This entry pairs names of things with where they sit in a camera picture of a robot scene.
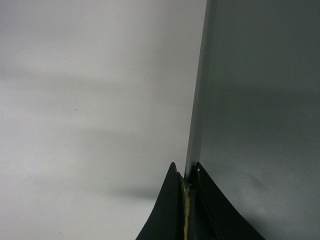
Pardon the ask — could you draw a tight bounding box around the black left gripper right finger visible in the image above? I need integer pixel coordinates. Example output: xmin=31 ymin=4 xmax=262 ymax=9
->
xmin=191 ymin=162 xmax=264 ymax=240

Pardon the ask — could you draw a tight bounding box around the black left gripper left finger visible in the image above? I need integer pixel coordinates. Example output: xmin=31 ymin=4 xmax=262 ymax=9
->
xmin=137 ymin=162 xmax=190 ymax=240

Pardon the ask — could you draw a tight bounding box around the grey metal tray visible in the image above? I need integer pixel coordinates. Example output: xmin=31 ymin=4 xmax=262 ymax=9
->
xmin=185 ymin=0 xmax=320 ymax=240

